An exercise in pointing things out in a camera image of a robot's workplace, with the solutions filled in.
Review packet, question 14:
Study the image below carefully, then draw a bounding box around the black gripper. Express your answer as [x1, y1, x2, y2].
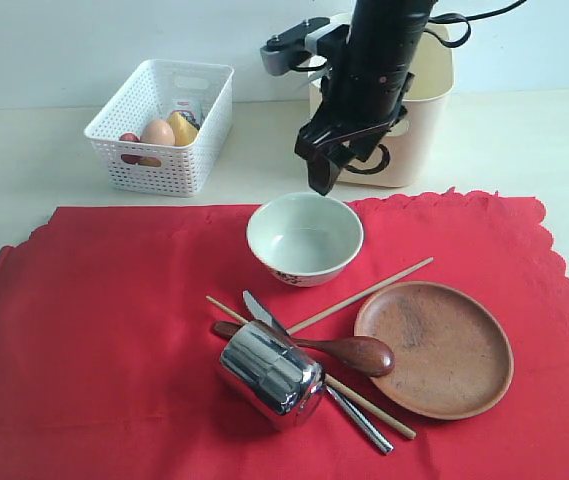
[295, 49, 414, 196]

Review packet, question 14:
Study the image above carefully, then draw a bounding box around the white ceramic bowl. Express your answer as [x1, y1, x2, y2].
[246, 192, 364, 287]

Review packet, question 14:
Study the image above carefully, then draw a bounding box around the blue white milk carton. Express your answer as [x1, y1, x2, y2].
[167, 98, 205, 130]

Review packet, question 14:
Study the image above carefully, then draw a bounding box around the steel table knife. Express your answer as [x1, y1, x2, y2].
[242, 290, 394, 455]

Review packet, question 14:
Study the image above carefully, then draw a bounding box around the beige egg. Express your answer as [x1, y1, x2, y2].
[140, 119, 175, 146]

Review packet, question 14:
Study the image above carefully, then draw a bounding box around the yellow lemon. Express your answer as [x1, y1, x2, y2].
[138, 157, 161, 167]

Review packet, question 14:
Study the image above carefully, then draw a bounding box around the brown wooden spoon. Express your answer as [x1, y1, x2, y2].
[211, 321, 394, 377]

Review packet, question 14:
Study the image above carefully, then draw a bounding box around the red sausage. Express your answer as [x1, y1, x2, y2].
[119, 132, 141, 165]

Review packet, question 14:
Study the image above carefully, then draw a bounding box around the shiny steel cup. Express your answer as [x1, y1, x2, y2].
[212, 321, 325, 430]

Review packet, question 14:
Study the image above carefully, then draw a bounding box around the brown wooden plate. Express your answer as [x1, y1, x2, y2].
[354, 281, 514, 420]

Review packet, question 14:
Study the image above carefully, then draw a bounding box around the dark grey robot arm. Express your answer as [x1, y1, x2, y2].
[294, 1, 434, 195]

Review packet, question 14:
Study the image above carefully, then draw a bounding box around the cream plastic bin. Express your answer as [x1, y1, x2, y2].
[307, 12, 456, 189]

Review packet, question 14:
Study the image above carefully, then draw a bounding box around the upper wooden chopstick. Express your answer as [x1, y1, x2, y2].
[288, 257, 434, 334]

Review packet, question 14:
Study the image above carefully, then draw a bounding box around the wooden chopstick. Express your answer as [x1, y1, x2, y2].
[288, 257, 434, 334]
[206, 295, 417, 440]

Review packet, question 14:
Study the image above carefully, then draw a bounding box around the white perforated plastic basket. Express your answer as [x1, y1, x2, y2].
[84, 59, 234, 197]

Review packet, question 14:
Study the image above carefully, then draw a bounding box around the lower wooden chopstick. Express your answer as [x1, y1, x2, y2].
[206, 295, 417, 440]

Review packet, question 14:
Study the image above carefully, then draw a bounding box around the red table cloth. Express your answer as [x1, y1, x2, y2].
[0, 191, 569, 479]

